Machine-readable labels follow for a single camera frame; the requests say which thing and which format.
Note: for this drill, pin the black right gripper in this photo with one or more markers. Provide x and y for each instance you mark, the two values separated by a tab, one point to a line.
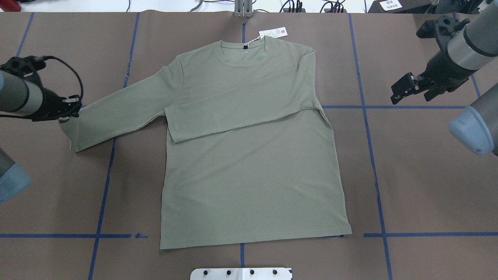
442	71

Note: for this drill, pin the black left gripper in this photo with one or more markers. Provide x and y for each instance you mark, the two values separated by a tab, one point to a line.
49	102

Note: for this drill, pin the olive green long-sleeve shirt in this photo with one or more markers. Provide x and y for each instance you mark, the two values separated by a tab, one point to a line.
251	155

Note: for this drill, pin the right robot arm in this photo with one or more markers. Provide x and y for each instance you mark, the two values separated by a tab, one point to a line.
465	47

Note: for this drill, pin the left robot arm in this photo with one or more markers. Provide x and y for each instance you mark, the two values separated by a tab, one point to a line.
25	99

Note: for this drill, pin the black labelled box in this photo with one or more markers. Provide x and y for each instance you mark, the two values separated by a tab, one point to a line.
400	6

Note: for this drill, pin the red cylinder bottle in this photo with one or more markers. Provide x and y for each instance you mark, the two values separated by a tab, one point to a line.
10	6

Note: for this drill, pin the white shirt price tag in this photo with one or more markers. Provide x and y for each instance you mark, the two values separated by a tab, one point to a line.
274	33

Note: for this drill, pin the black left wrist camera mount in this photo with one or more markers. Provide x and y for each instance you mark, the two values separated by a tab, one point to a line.
25	68

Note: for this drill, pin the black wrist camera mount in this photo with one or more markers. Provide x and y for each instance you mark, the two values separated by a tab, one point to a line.
443	29
25	68

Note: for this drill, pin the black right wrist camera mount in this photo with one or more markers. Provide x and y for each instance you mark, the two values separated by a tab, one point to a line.
443	29

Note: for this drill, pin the aluminium frame post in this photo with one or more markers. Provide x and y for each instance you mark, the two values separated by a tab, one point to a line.
243	8

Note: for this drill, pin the white metal base plate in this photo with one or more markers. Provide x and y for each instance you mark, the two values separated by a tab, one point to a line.
242	274

